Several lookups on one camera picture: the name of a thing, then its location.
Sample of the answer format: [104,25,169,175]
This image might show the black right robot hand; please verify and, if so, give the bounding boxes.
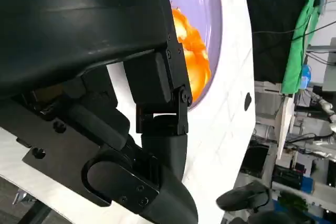
[215,180,274,224]

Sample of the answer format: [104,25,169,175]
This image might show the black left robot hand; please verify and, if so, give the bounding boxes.
[0,0,198,224]

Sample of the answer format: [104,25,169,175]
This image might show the orange white toy bread roll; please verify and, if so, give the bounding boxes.
[171,8,213,103]

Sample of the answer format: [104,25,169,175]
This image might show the black monitor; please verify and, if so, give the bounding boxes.
[239,143,270,179]

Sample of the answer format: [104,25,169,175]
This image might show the green plant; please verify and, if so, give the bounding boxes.
[277,190,310,212]

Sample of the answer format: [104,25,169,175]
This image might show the blue storage bin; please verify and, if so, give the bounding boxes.
[301,177,316,191]

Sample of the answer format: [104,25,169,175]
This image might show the white board panel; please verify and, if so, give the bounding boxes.
[275,95,297,161]

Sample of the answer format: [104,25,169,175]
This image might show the black table grommet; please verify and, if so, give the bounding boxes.
[244,92,252,112]

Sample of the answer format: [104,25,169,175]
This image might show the lilac plate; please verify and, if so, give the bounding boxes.
[151,0,224,110]

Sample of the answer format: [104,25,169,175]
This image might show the blue bottle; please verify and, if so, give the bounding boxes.
[300,63,313,90]

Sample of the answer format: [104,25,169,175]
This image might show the grey cabinet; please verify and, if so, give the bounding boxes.
[323,44,336,92]

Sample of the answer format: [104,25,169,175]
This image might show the green cloth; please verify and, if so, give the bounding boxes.
[280,0,326,95]

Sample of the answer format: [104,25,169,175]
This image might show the black curtain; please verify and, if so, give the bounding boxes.
[243,0,313,83]

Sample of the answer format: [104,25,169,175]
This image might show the black cable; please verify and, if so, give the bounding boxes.
[252,20,336,35]

